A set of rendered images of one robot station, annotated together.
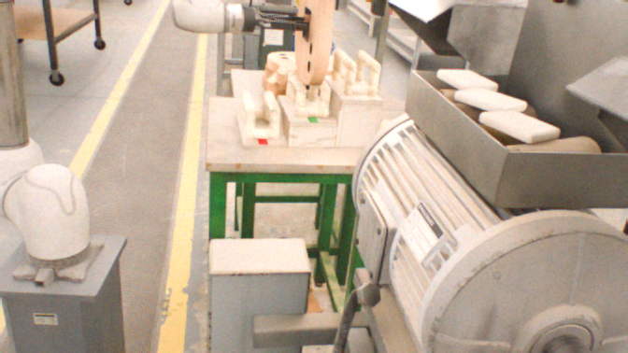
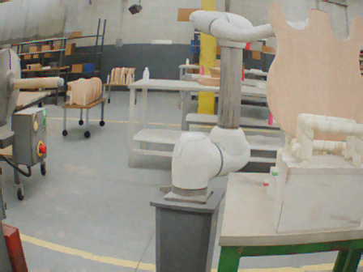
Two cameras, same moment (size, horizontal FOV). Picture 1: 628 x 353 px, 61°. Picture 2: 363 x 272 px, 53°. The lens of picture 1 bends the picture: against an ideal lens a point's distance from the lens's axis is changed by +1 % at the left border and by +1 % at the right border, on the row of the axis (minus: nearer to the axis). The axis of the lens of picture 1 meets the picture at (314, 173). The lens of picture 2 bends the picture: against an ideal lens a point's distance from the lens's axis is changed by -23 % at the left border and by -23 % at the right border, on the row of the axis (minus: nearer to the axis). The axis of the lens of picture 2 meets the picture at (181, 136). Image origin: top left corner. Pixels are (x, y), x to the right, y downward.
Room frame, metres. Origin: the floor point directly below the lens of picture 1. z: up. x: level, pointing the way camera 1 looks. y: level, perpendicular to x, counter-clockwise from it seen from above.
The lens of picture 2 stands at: (1.74, -1.15, 1.35)
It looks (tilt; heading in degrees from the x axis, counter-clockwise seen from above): 12 degrees down; 108
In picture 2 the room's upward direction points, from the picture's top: 3 degrees clockwise
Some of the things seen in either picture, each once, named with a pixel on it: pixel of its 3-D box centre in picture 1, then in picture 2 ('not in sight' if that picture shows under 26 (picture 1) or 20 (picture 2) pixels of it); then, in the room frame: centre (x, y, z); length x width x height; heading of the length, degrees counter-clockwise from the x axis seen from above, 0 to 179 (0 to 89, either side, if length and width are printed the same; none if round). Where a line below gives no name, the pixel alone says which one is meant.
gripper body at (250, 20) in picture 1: (256, 20); not in sight; (1.70, 0.23, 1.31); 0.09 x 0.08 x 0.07; 105
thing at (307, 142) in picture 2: (373, 81); (307, 145); (1.71, -0.16, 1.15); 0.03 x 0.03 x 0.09
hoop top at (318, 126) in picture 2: (368, 61); (336, 128); (1.80, -0.14, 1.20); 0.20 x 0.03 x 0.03; 15
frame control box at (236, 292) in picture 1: (274, 344); (16, 142); (0.65, 0.03, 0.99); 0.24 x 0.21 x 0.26; 12
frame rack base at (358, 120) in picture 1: (348, 110); (322, 192); (1.78, -0.10, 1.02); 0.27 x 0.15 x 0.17; 16
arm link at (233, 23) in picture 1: (233, 18); not in sight; (1.68, 0.30, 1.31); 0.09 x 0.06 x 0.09; 15
